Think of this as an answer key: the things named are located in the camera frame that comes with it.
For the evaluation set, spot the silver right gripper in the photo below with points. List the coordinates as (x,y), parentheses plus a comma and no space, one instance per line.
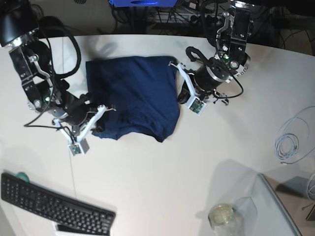
(45,89)

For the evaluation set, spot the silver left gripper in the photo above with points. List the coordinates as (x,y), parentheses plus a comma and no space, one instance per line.
(227,33)

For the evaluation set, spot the dark blue t-shirt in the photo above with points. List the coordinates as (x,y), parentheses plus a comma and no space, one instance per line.
(143,92)

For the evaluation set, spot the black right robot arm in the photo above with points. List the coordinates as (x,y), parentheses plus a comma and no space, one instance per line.
(17,17)

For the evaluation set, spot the green tape roll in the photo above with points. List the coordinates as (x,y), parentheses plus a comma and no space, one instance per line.
(23,176)

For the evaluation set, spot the blue box with hole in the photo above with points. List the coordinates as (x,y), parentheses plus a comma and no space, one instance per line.
(135,3)

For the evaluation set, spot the black round stool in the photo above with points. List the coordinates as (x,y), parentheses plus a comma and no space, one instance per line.
(49,24)

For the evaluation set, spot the black computer keyboard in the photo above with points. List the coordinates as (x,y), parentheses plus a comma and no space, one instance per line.
(68,212)

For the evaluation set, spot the clear glass jar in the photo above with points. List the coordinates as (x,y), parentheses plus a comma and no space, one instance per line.
(236,219)

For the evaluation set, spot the white camera bracket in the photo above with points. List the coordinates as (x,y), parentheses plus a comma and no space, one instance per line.
(199,98)
(76,129)

